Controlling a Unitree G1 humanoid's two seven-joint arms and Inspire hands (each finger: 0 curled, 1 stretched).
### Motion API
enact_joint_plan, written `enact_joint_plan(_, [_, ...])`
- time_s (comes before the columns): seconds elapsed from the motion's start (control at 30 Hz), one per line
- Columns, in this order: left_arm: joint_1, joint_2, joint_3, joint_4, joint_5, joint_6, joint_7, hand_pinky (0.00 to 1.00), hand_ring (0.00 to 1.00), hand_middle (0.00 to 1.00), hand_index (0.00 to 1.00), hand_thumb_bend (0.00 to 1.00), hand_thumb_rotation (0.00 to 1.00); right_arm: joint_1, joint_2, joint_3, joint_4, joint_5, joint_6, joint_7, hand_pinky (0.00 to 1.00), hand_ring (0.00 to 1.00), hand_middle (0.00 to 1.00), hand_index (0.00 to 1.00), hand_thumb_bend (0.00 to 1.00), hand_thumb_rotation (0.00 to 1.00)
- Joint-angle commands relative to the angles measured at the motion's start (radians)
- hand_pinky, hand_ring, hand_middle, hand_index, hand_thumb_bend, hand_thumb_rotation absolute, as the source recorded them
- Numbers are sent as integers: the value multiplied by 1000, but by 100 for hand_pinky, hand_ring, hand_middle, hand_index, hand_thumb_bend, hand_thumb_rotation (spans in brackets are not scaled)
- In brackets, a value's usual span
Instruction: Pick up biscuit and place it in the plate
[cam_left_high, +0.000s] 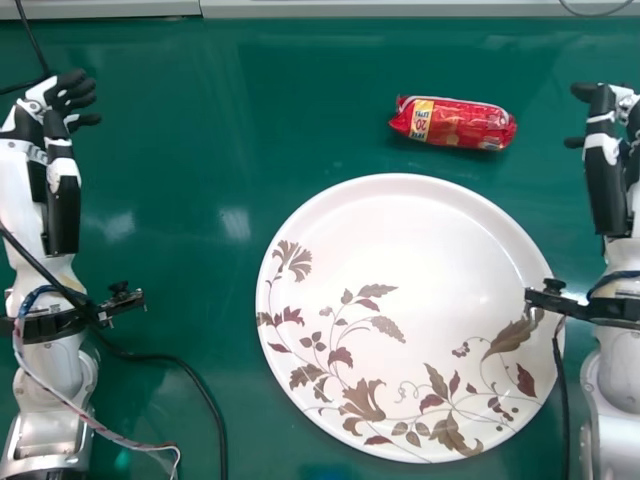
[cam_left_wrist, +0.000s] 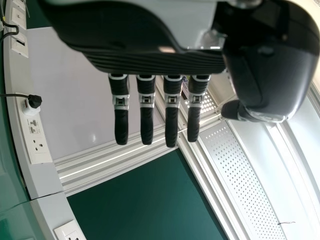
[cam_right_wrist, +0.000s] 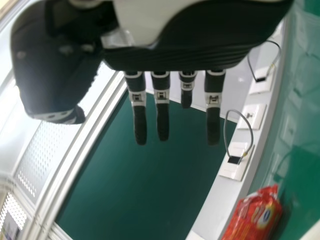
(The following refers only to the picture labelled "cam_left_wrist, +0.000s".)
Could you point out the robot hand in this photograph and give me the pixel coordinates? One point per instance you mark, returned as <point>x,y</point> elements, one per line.
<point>270,62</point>

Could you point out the white and orange plug adapter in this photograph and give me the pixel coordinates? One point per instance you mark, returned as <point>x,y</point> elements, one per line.
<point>31,111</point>

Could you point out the white socket strip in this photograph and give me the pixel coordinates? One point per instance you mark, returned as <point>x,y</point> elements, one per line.
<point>50,212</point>
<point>37,150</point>

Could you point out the aluminium profile rail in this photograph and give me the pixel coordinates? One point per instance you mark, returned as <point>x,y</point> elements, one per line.
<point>100,170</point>
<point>200,180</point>

